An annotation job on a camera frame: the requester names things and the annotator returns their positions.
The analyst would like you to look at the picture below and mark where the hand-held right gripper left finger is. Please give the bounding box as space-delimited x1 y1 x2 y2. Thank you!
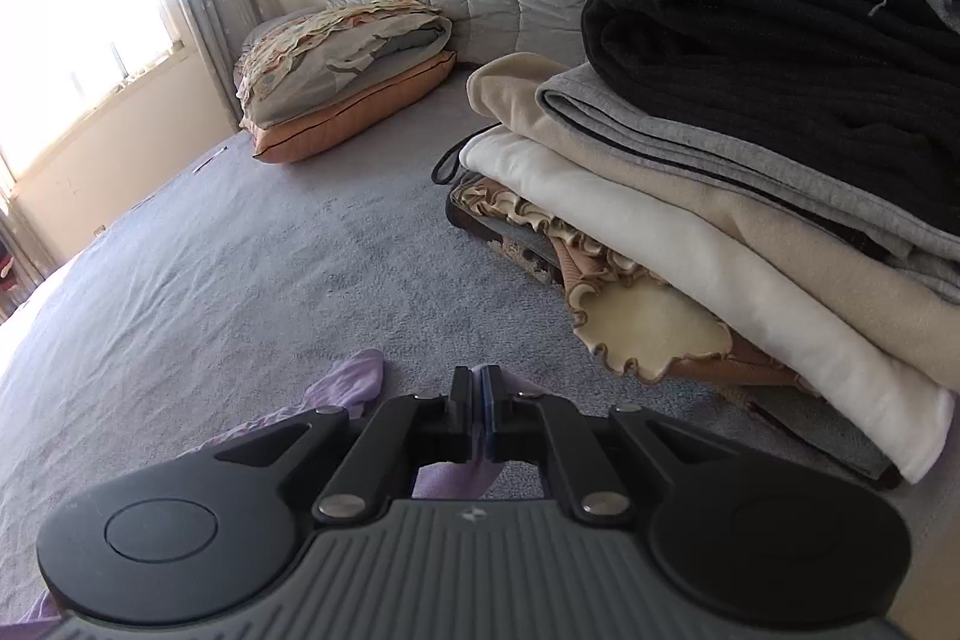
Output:
214 366 479 525

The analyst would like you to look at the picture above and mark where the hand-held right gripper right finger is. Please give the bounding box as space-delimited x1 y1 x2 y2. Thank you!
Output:
480 367 749 525

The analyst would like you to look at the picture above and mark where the lilac t-shirt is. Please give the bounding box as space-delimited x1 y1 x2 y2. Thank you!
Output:
15 349 502 640

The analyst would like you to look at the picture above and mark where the beige ruffled cushion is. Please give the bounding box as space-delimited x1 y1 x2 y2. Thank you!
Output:
450 175 826 401

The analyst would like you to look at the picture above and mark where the folded white garment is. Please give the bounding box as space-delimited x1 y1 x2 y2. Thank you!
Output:
459 126 955 483

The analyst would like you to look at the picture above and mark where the grey bed blanket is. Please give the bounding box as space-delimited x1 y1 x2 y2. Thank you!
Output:
0 66 901 640

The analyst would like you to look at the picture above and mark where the orange pillow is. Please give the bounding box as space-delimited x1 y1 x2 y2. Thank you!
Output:
251 49 458 165

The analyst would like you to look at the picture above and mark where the folded beige garment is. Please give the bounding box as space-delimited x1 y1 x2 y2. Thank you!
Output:
465 51 960 386

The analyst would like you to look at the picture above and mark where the folded grey sweatshirt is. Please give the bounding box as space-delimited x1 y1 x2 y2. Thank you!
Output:
536 62 960 304

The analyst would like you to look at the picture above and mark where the floral ruffled pillow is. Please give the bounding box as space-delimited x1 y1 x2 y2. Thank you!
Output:
236 0 455 127

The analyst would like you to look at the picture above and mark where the folded black knit sweater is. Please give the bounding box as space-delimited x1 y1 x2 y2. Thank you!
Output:
581 0 960 221

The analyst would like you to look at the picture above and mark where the window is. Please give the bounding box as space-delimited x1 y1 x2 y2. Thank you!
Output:
0 0 188 176

